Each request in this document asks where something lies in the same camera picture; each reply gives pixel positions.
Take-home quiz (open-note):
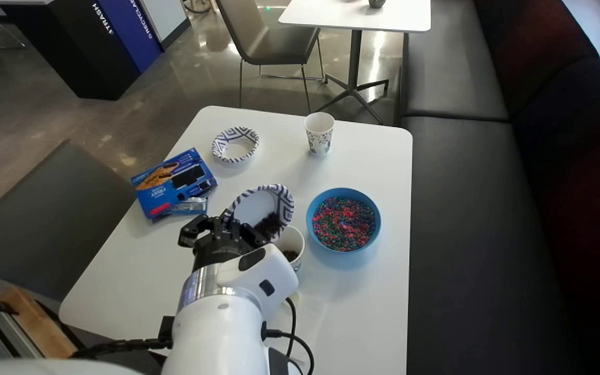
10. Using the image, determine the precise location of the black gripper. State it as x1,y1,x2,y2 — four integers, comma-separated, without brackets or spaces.
190,206,284,272

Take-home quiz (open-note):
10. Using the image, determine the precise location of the patterned paper cup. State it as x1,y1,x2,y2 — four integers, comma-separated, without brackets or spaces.
275,225,309,273
303,110,337,159

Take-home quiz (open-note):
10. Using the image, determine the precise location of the silver foil wrapper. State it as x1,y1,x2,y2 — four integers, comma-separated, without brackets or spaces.
163,197,211,219

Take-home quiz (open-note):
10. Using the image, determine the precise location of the zebra striped empty bowl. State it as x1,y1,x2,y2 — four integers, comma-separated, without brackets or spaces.
211,126,261,166

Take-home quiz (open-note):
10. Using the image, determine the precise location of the blue fruit bar box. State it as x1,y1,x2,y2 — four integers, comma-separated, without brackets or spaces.
129,146,218,224

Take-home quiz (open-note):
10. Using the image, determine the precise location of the blue bowl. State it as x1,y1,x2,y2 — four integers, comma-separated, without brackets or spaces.
303,186,384,268

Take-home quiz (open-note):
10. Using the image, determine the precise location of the grey chair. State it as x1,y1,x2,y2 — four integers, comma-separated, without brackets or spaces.
214,0,328,110

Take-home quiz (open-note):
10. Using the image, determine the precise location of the blue black kiosk cabinet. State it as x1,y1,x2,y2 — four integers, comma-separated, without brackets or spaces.
5,0,193,103

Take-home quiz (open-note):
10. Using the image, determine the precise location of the white side table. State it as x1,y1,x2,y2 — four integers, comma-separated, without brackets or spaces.
276,0,434,116

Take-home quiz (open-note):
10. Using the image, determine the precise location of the wooden workbench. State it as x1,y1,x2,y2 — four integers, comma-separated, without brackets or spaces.
0,287,78,360

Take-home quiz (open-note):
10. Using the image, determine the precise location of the black bench sofa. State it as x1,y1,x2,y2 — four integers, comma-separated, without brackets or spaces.
395,0,600,375

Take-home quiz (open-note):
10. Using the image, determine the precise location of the black braided cable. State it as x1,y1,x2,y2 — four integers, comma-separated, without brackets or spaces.
69,293,316,375

